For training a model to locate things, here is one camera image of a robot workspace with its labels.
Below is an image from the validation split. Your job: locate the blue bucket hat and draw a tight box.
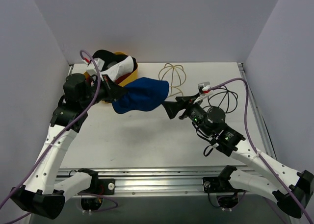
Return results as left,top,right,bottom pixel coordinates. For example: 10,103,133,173
112,77,169,114

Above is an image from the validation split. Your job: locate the dark red hat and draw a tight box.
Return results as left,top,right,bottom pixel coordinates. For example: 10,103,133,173
115,73,131,86

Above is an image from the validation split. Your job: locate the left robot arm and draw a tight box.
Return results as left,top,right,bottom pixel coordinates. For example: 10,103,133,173
10,74,128,220

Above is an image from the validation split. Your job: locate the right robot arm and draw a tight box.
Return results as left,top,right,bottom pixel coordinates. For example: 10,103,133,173
113,78,314,219

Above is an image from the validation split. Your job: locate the white hat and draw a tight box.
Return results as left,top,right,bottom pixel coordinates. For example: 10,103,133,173
101,56,134,82

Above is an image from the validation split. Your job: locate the yellow bin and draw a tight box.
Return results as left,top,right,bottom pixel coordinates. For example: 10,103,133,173
82,51,139,104

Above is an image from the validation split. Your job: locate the black cap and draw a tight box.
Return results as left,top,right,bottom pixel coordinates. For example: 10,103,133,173
93,50,138,71

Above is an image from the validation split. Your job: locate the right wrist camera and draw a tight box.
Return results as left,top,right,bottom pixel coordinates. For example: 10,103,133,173
194,81,212,104

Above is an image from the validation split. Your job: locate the gold wire hat stand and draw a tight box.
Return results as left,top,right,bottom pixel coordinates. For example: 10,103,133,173
158,63,187,97

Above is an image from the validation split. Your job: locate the black wire hat stand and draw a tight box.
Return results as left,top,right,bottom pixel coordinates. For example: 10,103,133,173
207,85,238,114

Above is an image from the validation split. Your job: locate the aluminium rail frame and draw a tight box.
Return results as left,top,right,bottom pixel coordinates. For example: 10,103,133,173
19,62,301,224

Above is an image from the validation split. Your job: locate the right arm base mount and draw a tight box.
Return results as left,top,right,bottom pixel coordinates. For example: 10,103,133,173
202,176,227,193

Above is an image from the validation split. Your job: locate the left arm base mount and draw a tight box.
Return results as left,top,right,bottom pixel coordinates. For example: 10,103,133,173
96,178,116,195

